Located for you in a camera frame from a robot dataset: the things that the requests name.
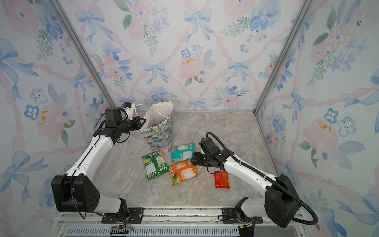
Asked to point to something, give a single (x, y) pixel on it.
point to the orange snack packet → (182, 171)
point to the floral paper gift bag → (158, 128)
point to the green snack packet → (155, 164)
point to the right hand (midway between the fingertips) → (195, 159)
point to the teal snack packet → (182, 152)
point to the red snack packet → (221, 179)
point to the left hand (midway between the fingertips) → (145, 118)
